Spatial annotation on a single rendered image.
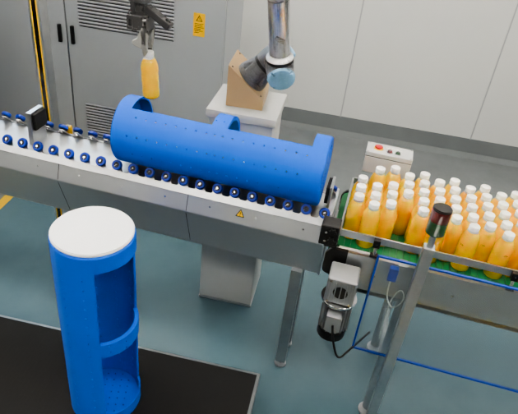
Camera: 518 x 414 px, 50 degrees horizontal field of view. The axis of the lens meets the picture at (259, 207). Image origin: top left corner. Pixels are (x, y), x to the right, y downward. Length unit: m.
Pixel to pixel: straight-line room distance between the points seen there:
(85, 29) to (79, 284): 2.40
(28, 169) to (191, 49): 1.53
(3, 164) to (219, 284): 1.24
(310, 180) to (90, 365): 1.06
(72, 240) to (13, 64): 2.63
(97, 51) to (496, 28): 3.03
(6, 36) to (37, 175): 1.85
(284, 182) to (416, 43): 2.94
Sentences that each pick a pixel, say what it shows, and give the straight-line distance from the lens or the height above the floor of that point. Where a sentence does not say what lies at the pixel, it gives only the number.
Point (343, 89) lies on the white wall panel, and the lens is 5.01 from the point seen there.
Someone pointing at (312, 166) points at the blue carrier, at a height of 1.17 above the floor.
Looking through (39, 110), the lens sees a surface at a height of 1.08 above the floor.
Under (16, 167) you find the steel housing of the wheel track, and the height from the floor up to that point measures 0.85.
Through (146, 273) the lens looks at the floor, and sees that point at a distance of 3.31.
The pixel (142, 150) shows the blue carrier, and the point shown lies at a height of 1.08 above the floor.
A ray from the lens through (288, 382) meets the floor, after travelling 2.82.
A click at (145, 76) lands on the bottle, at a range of 2.29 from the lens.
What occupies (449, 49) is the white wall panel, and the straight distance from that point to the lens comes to 4.92.
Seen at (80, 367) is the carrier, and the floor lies 0.49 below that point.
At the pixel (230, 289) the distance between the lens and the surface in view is 3.08.
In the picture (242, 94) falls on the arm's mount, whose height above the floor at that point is 1.21.
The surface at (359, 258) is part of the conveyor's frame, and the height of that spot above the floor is 0.88.
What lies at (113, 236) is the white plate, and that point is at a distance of 1.90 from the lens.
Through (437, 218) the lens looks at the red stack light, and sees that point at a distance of 1.85.
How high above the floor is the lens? 2.19
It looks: 34 degrees down
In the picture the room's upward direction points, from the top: 7 degrees clockwise
